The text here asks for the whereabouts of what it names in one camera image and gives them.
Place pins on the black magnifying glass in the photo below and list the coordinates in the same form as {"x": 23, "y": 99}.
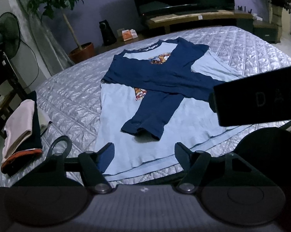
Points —
{"x": 60, "y": 147}

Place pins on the dark wooden chair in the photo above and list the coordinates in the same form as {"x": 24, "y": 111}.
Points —
{"x": 10, "y": 87}

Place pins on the blue raglan graphic shirt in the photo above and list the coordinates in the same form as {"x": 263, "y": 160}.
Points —
{"x": 154, "y": 97}

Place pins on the black speaker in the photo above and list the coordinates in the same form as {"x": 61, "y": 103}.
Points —
{"x": 108, "y": 36}

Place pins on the white cloth at bed edge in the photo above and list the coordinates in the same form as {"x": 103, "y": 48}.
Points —
{"x": 18, "y": 127}

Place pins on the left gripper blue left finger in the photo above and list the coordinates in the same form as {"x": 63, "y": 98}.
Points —
{"x": 105, "y": 156}

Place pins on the grey curtain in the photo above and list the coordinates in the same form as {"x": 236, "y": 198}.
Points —
{"x": 53, "y": 55}

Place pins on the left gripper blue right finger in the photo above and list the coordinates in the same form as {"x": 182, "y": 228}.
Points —
{"x": 185, "y": 157}

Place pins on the black standing fan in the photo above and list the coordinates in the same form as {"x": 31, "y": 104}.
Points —
{"x": 11, "y": 39}

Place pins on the white wall socket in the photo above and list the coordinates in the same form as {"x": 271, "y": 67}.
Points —
{"x": 119, "y": 32}

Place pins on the silver quilted bedspread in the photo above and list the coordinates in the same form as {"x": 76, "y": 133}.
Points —
{"x": 91, "y": 113}

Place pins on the dark low side cabinet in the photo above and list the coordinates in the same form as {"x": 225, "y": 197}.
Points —
{"x": 266, "y": 31}

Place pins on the orange tissue box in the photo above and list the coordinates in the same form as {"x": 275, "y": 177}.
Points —
{"x": 129, "y": 34}

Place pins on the wooden TV stand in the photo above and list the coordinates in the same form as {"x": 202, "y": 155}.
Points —
{"x": 166, "y": 24}

